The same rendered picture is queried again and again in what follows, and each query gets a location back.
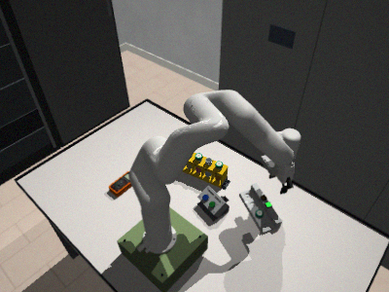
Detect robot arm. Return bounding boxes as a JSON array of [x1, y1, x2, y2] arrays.
[[128, 91, 301, 254]]

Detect orange handheld multimeter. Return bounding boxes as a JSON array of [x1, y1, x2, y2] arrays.
[[109, 171, 131, 197]]

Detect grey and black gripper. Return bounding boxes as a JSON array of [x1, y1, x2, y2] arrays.
[[268, 165, 295, 195]]

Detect grey button housing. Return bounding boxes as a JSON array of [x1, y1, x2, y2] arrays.
[[197, 186, 230, 221]]

